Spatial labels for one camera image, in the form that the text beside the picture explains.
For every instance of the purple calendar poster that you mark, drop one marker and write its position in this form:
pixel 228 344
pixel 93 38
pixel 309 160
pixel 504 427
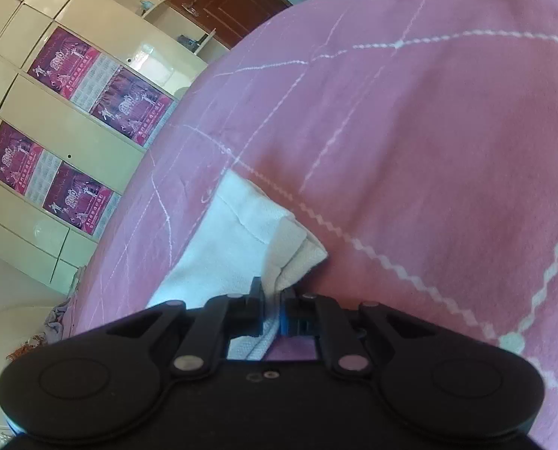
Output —
pixel 80 199
pixel 14 159
pixel 61 63
pixel 129 108

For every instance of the white pants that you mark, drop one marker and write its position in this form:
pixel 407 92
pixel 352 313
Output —
pixel 222 253

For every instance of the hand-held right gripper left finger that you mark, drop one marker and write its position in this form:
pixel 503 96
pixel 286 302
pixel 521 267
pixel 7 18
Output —
pixel 258 311

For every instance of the cream wardrobe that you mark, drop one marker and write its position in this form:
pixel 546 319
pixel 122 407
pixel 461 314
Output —
pixel 40 103

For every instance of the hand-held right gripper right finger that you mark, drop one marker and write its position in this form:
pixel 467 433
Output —
pixel 287 321

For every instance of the cream corner shelves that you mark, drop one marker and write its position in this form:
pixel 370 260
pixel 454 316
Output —
pixel 166 14

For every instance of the grey cloth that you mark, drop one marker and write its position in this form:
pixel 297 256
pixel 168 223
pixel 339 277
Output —
pixel 56 318

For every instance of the small blue bottle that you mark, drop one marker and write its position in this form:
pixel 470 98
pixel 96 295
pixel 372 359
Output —
pixel 145 5

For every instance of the pink checked bed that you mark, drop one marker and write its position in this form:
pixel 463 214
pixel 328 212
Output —
pixel 401 126

